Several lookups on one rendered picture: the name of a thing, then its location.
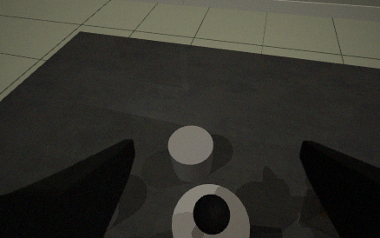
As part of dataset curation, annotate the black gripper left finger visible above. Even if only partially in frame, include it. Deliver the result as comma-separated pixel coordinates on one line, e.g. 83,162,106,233
0,139,135,238

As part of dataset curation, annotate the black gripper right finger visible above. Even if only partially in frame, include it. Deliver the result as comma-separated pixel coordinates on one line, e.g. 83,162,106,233
299,141,380,238

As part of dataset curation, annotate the brown cube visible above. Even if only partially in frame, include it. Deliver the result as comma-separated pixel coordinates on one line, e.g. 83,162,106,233
319,204,330,220

